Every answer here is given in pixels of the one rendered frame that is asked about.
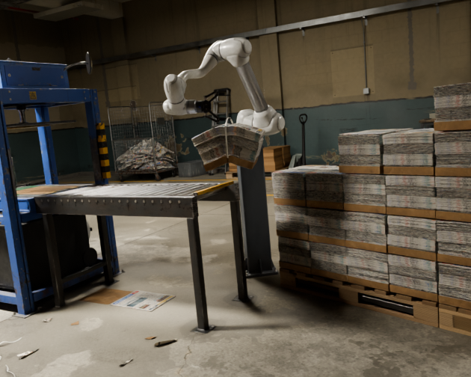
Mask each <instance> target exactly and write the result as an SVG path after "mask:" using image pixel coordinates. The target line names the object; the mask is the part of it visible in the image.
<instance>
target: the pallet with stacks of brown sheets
mask: <svg viewBox="0 0 471 377"><path fill-rule="evenodd" d="M263 158H264V167H265V172H275V171H281V170H285V169H289V165H290V162H291V153H290V145H286V146H271V147H264V148H263ZM229 165H230V166H229V168H230V171H227V172H226V178H227V179H238V177H237V175H238V173H237V165H234V164H232V163H229Z"/></svg>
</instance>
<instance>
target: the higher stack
mask: <svg viewBox="0 0 471 377"><path fill-rule="evenodd" d="M438 89H439V90H438ZM434 90H435V91H434V97H435V98H434V101H435V102H434V104H435V105H434V106H435V108H436V109H435V111H436V113H435V115H436V116H435V117H436V120H435V121H434V122H446V121H460V120H471V82H469V83H462V84H455V85H444V86H438V87H434ZM440 131H442V132H436V133H434V135H435V137H434V138H435V144H434V145H435V146H434V148H435V151H436V152H435V153H436V154H435V155H436V162H437V165H436V166H437V167H438V168H471V129H457V130H440ZM435 178H436V180H435V183H436V184H435V187H437V189H436V190H437V198H436V199H437V201H436V205H437V206H436V208H437V211H443V212H460V213H469V214H471V177H456V176H438V177H435ZM437 241H438V244H439V246H438V249H439V251H438V253H439V254H446V255H452V256H457V257H466V258H471V222H466V221H452V220H444V219H439V220H438V221H437ZM438 265H439V279H440V282H439V283H438V287H439V288H438V290H439V295H441V296H445V297H450V298H456V299H460V300H464V301H470V302H471V266H463V265H458V264H453V263H444V262H440V263H438ZM439 315H440V328H442V329H445V330H448V331H454V332H456V333H459V334H465V335H468V336H471V310H469V309H465V308H462V307H456V306H451V305H448V304H442V303H439Z"/></svg>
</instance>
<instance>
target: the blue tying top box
mask: <svg viewBox="0 0 471 377"><path fill-rule="evenodd" d="M65 67H67V65H66V64H47V63H34V62H22V61H0V88H62V89H70V86H69V79H68V74H67V70H65V71H64V68H65Z"/></svg>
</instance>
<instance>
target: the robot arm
mask: <svg viewBox="0 0 471 377"><path fill-rule="evenodd" d="M251 51H252V46H251V44H250V41H249V40H247V39H245V38H242V37H235V38H230V39H227V40H218V41H216V42H215V43H213V44H212V45H211V47H210V48H209V50H208V51H207V53H206V55H205V57H204V59H203V62H202V64H201V66H200V68H199V69H195V70H186V71H183V72H181V73H180V74H179V75H178V76H177V75H174V74H170V75H168V76H166V78H165V80H164V91H165V93H166V96H167V100H165V101H164V103H163V109H164V112H165V113H166V114H171V115H184V114H196V113H205V116H204V117H205V118H209V119H210V120H213V121H214V122H216V123H219V121H220V120H225V119H227V117H220V118H219V117H218V116H217V115H216V114H214V113H213V112H212V111H211V110H212V104H211V102H212V101H213V100H214V99H215V98H216V97H217V96H218V95H219V96H230V95H225V93H219V91H218V90H216V91H214V92H212V93H210V94H209V95H207V96H204V100H203V101H196V100H195V99H185V97H184V93H185V88H186V80H187V79H198V78H202V77H204V76H205V75H206V74H207V73H208V72H209V71H210V70H212V69H213V68H214V67H215V66H216V65H217V64H218V63H219V62H222V61H229V62H230V63H231V64H232V65H233V66H234V67H235V68H236V70H237V72H238V75H239V77H240V79H241V81H242V84H243V85H244V88H245V90H246V92H247V95H248V96H249V99H250V101H251V103H252V106H253V108H254V110H255V111H254V110H252V109H246V110H242V111H240V112H239V113H238V116H237V120H236V123H244V124H247V125H250V126H255V127H258V128H260V129H264V130H265V133H264V135H274V134H276V133H278V132H280V131H281V130H282V129H283V128H284V126H285V120H284V118H283V116H282V115H281V114H280V113H277V112H276V111H275V110H274V109H273V108H272V106H270V105H267V102H266V101H265V98H264V96H263V94H262V91H261V89H260V86H259V84H258V81H257V80H256V77H255V75H254V73H253V70H252V68H251V65H250V63H249V58H250V57H249V55H250V54H251ZM216 93H217V94H216ZM213 94H216V95H215V96H214V97H213V98H211V99H210V100H209V101H208V100H206V99H208V97H210V96H211V95H213ZM208 112H209V113H210V114H212V115H213V116H214V117H215V118H217V119H218V120H216V119H214V118H212V117H210V116H208V115H207V113H208Z"/></svg>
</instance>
